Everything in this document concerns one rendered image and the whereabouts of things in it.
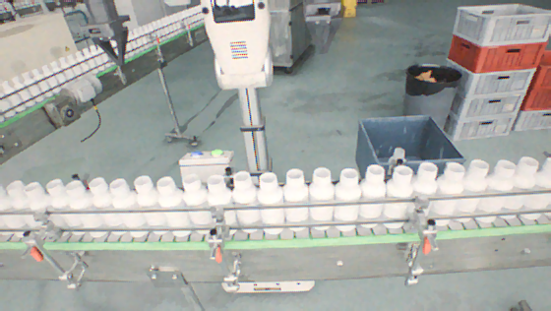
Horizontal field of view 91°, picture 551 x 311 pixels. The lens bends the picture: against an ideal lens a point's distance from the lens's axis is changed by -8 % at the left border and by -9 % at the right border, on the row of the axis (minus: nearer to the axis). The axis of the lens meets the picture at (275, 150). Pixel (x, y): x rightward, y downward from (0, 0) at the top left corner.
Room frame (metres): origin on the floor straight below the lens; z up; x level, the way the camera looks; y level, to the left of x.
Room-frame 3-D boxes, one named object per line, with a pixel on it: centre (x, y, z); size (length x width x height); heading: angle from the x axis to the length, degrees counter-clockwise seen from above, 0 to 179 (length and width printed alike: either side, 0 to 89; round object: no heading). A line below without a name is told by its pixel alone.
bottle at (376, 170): (0.48, -0.21, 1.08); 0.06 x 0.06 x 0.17
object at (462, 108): (2.30, -1.95, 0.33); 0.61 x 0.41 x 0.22; 92
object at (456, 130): (2.30, -1.95, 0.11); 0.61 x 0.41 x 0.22; 92
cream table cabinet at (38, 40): (3.78, 3.15, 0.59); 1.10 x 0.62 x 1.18; 158
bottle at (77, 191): (0.52, 0.49, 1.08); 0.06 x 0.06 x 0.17
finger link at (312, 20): (0.61, -0.12, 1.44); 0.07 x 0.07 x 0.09; 85
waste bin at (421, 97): (2.24, -1.39, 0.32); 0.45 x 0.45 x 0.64
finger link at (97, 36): (0.67, 0.34, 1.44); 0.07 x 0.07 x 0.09; 86
